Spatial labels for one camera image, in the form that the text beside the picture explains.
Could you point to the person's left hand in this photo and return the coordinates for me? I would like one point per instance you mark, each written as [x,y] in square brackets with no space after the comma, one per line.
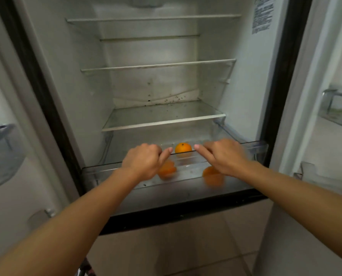
[142,162]

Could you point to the person's right hand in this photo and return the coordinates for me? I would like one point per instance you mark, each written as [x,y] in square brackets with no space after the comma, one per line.
[227,159]

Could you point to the clear plastic crisper drawer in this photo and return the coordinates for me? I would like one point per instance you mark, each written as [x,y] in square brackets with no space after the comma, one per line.
[188,172]

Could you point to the person's right forearm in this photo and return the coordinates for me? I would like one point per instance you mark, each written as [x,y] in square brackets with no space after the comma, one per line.
[300,198]

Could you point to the person's left forearm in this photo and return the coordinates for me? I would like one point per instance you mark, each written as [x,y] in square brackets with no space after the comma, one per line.
[64,224]

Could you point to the orange fruit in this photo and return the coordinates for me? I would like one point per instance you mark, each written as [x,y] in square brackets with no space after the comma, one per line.
[183,148]
[167,170]
[214,178]

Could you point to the glass refrigerator shelf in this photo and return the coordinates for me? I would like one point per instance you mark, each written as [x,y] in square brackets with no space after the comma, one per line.
[159,66]
[153,21]
[162,114]

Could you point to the white refrigerator door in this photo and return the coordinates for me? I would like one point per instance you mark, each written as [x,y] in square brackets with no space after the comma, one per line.
[300,140]

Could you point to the clear door bin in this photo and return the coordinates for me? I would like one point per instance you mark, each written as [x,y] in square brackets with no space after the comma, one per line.
[40,217]
[323,178]
[1,158]
[339,107]

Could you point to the white refrigerator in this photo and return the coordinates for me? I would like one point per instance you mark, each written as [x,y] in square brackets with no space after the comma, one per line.
[81,83]

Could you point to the white appliance door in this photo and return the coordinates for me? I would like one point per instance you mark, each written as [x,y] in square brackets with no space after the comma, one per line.
[7,204]

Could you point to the printed label sticker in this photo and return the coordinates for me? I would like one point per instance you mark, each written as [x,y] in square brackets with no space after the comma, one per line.
[263,14]

